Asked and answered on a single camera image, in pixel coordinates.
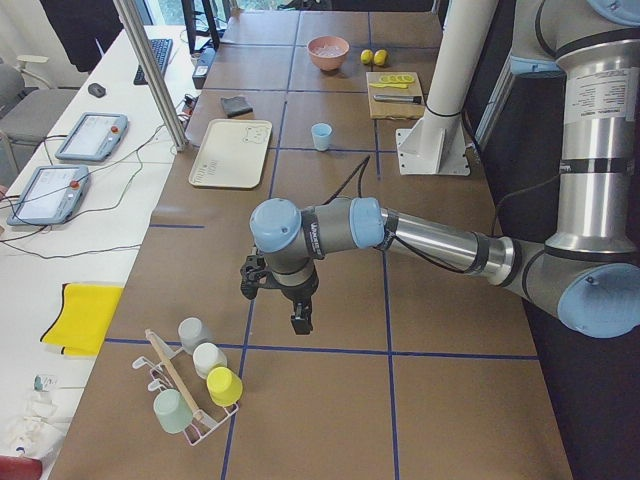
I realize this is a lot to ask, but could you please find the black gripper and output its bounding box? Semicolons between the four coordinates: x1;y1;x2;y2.
240;246;319;335

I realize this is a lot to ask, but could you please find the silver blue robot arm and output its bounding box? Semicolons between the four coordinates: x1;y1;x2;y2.
241;1;639;338

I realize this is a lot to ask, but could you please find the white plastic cup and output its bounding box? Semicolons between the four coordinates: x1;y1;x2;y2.
192;342;228;380

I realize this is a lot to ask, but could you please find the yellow plastic cup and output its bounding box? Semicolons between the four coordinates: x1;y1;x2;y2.
206;366;243;407

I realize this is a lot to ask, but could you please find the grey plastic cup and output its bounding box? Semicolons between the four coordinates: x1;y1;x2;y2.
178;317;213;355

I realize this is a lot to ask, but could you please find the mint green plastic cup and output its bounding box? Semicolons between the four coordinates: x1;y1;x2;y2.
153;389;193;434

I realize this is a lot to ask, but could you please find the light blue plastic cup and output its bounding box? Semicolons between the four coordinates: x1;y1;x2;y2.
311;123;333;152

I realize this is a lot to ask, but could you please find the pink bowl of ice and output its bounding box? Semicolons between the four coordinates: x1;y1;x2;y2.
307;36;350;72

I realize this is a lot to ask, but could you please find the wooden stick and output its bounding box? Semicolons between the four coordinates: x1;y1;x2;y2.
145;329;204;422

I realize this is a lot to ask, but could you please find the cream bear serving tray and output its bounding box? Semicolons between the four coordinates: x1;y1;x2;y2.
188;119;272;189

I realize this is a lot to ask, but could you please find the yellow cloth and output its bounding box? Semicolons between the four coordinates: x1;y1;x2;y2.
40;283;123;357

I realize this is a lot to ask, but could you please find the grey folded cloth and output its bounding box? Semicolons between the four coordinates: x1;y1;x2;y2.
220;96;253;118

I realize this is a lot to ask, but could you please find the wooden cutting board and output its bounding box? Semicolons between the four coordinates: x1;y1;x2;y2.
366;72;425;119

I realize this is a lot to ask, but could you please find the yellow plastic knife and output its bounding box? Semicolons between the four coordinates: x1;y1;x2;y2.
368;82;409;90

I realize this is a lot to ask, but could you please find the lemon slice row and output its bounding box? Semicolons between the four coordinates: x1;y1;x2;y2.
379;74;415;88

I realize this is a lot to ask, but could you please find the yellow lemon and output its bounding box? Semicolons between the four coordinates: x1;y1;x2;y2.
373;49;389;67
360;49;374;65

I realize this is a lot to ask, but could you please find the upper teach pendant tablet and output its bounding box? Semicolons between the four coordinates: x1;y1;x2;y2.
55;112;129;162

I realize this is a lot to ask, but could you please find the teach pendant tablet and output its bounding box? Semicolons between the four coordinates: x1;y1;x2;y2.
7;165;89;226
55;112;129;162

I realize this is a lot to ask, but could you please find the lower teach pendant tablet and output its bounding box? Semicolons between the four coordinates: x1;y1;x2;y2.
7;165;89;226

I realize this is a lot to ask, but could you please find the black power adapter box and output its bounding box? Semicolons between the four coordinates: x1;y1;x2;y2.
192;47;216;90

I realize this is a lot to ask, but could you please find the white crumpled tissue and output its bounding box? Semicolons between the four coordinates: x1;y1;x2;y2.
1;392;66;459

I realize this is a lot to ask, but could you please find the black keyboard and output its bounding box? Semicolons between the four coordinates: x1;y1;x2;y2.
133;38;173;86

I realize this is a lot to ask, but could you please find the black computer mouse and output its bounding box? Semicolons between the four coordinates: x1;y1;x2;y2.
87;83;107;98

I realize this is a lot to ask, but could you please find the red object at corner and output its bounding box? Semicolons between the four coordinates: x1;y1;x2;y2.
0;456;43;480

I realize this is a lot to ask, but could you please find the grey office chair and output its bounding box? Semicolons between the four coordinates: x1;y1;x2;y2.
1;54;77;176

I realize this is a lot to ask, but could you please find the white wire cup rack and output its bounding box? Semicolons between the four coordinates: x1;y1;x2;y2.
132;349;239;446

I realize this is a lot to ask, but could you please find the white camera pole base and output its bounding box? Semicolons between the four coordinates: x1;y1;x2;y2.
396;0;498;176

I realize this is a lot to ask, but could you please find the aluminium frame post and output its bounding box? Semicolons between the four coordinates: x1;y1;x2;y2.
113;0;188;152

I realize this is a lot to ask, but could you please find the steel black handled tool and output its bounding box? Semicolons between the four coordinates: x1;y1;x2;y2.
373;94;422;105

